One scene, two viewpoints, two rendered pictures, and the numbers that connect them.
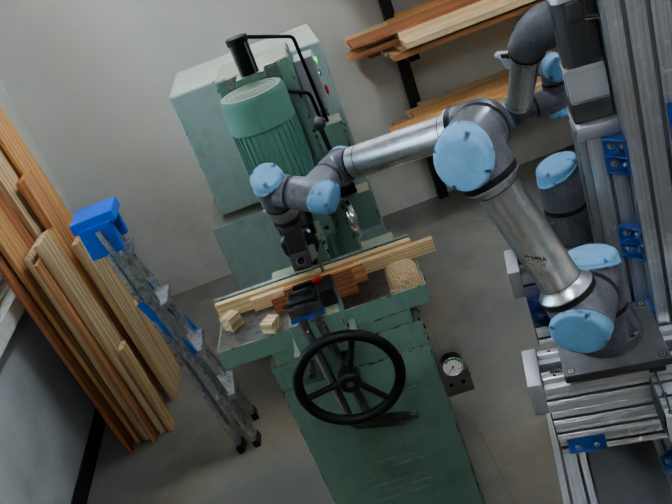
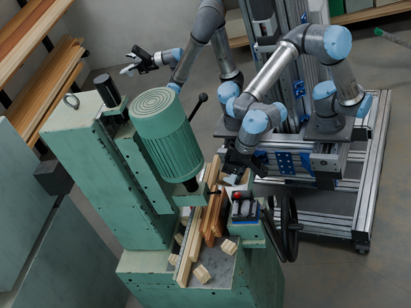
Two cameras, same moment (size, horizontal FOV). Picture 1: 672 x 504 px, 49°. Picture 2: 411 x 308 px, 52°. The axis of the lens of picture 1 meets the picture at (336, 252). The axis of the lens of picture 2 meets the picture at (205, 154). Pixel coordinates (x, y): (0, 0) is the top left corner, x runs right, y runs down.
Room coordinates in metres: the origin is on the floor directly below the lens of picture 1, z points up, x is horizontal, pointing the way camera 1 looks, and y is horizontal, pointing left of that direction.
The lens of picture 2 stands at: (1.35, 1.15, 2.21)
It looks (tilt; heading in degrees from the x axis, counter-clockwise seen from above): 40 degrees down; 291
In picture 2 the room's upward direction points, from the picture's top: 23 degrees counter-clockwise
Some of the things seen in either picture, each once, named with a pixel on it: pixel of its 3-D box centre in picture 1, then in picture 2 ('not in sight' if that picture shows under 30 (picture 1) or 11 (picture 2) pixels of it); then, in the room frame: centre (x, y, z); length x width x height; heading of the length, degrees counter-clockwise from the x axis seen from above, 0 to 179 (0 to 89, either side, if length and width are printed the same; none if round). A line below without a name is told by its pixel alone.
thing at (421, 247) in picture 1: (342, 274); (206, 203); (1.87, 0.01, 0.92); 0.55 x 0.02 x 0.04; 85
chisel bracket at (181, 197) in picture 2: (314, 245); (191, 195); (1.89, 0.05, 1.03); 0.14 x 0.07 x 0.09; 175
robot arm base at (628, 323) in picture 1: (603, 318); (328, 116); (1.31, -0.50, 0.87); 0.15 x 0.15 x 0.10
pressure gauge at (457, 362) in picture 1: (452, 365); (271, 202); (1.64, -0.19, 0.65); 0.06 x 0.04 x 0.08; 85
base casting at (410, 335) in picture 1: (341, 304); (189, 235); (2.00, 0.04, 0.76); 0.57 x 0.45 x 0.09; 175
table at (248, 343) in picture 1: (322, 316); (230, 225); (1.77, 0.10, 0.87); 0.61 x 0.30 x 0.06; 85
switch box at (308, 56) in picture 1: (311, 81); not in sight; (2.18, -0.12, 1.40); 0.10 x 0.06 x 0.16; 175
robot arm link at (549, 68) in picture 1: (551, 66); (173, 56); (2.05, -0.79, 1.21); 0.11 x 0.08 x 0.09; 178
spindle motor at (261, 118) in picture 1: (272, 145); (167, 136); (1.87, 0.05, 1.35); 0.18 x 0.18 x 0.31
